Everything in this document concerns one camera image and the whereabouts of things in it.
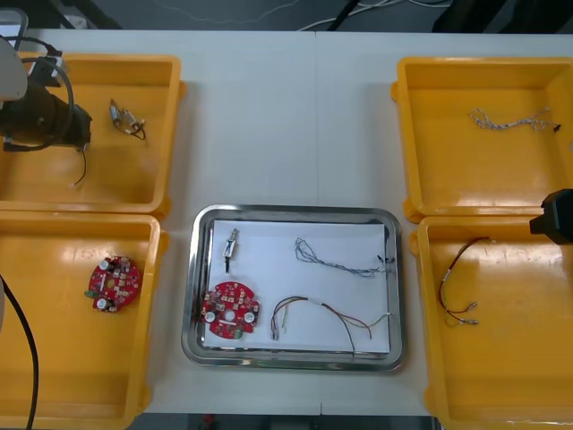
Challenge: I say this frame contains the red green-yellow wire harness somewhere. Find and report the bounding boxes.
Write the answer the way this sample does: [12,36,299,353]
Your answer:
[268,295,396,356]
[436,236,492,329]

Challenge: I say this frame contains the yellow-orange plastic bin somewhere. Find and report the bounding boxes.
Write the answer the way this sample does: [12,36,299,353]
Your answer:
[0,210,170,429]
[389,56,573,224]
[409,216,573,430]
[0,51,187,214]

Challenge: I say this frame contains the white panel with grey frame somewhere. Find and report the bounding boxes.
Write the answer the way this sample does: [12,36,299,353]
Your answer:
[0,9,30,51]

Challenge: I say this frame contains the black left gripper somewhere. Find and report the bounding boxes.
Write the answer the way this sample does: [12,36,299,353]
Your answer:
[65,103,94,150]

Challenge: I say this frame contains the white floor cable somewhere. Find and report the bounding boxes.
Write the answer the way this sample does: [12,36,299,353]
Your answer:
[296,0,449,33]

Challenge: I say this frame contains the white paper sheet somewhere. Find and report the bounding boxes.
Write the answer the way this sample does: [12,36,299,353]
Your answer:
[201,219,392,355]

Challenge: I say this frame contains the blue-white twisted wire harness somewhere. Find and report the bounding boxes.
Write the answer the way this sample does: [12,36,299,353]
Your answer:
[468,107,563,133]
[293,236,398,280]

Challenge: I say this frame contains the black stand leg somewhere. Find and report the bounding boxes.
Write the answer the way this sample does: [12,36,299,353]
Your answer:
[325,0,361,33]

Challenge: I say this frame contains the steel tray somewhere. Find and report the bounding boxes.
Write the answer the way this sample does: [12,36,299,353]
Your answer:
[181,204,407,373]

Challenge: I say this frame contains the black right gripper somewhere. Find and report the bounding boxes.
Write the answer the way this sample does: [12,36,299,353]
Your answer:
[528,188,573,245]

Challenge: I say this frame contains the round red circuit board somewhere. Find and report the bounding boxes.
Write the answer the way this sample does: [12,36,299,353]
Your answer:
[201,280,262,340]
[82,255,142,314]

